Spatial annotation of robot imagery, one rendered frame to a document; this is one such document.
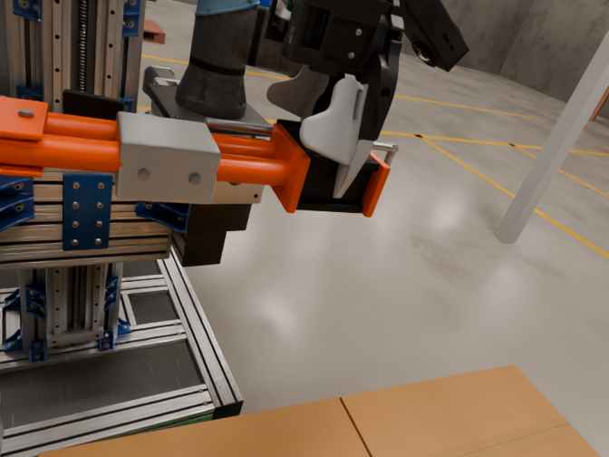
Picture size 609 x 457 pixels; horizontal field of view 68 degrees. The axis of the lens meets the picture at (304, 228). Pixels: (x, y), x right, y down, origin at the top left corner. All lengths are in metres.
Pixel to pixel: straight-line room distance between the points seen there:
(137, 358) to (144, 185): 1.21
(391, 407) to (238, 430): 0.37
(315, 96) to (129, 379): 1.18
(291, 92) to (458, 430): 0.94
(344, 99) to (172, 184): 0.14
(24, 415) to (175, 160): 1.15
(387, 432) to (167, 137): 0.88
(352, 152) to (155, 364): 1.24
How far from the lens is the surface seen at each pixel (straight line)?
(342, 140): 0.35
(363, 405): 1.12
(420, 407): 1.19
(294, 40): 0.33
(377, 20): 0.35
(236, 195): 0.92
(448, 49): 0.42
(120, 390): 1.45
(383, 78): 0.34
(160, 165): 0.34
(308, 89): 0.42
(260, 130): 0.41
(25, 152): 0.34
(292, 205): 0.36
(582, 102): 3.52
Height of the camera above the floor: 1.34
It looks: 29 degrees down
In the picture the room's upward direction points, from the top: 17 degrees clockwise
